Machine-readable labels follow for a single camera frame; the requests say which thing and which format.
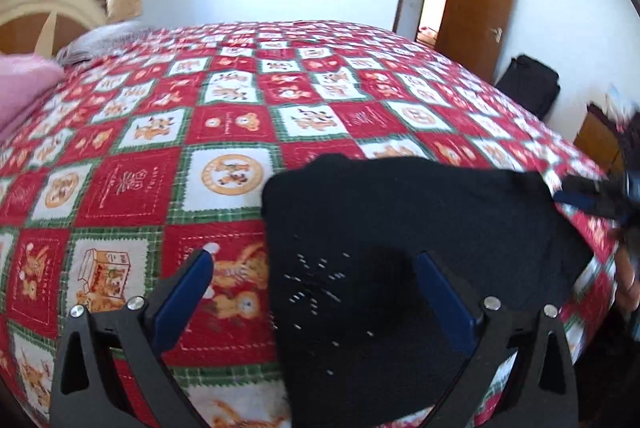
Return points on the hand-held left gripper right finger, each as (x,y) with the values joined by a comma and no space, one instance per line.
(445,303)

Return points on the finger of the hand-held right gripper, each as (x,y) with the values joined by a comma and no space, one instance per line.
(575,199)

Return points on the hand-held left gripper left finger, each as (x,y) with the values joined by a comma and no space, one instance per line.
(185,298)

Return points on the black pants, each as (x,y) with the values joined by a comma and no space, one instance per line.
(400,208)

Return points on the person's right hand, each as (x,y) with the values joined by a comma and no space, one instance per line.
(629,275)

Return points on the wooden cabinet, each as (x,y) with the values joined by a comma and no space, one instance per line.
(595,143)

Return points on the black bag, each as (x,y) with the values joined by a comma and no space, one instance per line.
(527,83)

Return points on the red printed blanket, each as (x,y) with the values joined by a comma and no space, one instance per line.
(150,133)

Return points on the brown wooden door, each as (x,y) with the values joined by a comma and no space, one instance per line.
(475,33)

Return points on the pink pillow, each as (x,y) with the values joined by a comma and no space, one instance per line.
(20,83)

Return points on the grey striped pillow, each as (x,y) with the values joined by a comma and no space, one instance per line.
(100,40)

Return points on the beige wooden headboard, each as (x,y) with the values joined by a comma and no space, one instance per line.
(30,3)

